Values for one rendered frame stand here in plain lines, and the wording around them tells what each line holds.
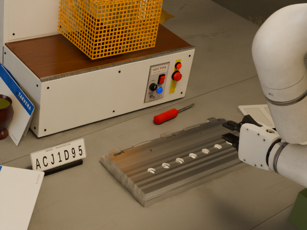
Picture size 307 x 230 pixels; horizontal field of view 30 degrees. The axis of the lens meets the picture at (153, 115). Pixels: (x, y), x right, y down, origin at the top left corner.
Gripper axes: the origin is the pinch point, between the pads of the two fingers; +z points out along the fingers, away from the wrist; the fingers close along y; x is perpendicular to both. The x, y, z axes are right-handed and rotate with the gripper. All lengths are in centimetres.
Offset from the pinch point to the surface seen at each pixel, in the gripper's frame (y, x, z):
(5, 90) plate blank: -2, -35, 57
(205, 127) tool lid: 10.4, 12.9, 22.5
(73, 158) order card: 10.8, -29.2, 29.5
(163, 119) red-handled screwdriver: 9.9, 5.9, 34.1
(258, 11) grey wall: 27, 206, 173
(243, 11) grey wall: 29, 205, 187
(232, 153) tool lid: 13.4, 11.5, 9.5
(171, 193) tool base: 16.9, -13.3, 7.1
